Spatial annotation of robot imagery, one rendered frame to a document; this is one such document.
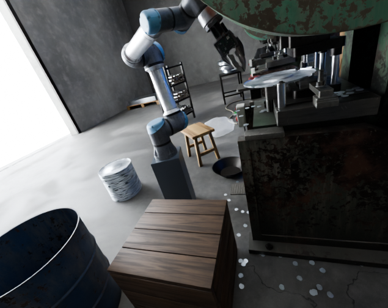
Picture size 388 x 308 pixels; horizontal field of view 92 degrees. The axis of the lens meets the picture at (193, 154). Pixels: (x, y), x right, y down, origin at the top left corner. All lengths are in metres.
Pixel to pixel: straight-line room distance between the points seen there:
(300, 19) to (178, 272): 0.74
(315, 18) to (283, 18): 0.06
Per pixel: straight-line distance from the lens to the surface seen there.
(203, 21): 0.82
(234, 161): 1.78
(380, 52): 0.91
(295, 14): 0.49
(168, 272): 0.75
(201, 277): 0.70
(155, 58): 1.19
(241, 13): 0.49
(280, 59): 2.53
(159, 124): 1.11
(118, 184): 1.76
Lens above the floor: 0.95
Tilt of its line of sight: 26 degrees down
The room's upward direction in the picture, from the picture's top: 16 degrees counter-clockwise
